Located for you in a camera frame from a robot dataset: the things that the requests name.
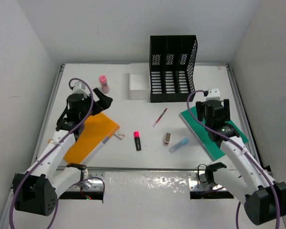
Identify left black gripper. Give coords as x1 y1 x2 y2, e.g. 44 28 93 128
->
79 88 112 121

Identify pink glue bottle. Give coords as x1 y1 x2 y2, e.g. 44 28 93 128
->
99 75 110 94

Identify green notebook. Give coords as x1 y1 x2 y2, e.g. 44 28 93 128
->
179 106 249 161

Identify small white eraser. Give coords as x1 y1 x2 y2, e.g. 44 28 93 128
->
114 130 125 140

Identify blue transparent tube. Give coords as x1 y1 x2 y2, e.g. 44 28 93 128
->
169 137 189 153

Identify pink black highlighter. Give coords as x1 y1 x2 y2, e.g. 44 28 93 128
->
133 131 142 151

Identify brown white stamp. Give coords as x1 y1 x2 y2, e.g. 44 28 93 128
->
164 133 171 146

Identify red pen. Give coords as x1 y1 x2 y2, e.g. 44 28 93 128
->
152 108 167 127

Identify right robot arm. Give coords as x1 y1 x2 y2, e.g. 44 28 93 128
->
196 99 286 225

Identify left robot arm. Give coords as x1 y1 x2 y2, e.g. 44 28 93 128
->
11 88 113 216

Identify orange notebook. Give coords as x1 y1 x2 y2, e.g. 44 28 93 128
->
60 113 120 167

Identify white storage box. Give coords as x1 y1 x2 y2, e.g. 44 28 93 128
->
129 63 151 100

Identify black mesh file organizer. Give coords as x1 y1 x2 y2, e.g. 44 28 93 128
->
149 35 198 103

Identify white front cover panel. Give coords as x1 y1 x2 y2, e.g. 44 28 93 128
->
4 170 286 229

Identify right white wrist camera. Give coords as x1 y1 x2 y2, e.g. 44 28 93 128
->
205 88 221 101

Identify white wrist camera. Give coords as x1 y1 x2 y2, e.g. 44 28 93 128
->
205 88 221 101
72 81 89 96

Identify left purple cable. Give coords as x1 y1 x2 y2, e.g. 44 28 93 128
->
9 78 105 229

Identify purple cable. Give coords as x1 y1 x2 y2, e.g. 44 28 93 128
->
186 90 281 229
9 78 105 229

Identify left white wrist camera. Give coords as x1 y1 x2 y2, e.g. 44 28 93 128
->
72 81 89 96

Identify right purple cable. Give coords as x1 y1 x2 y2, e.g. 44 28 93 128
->
186 90 281 229

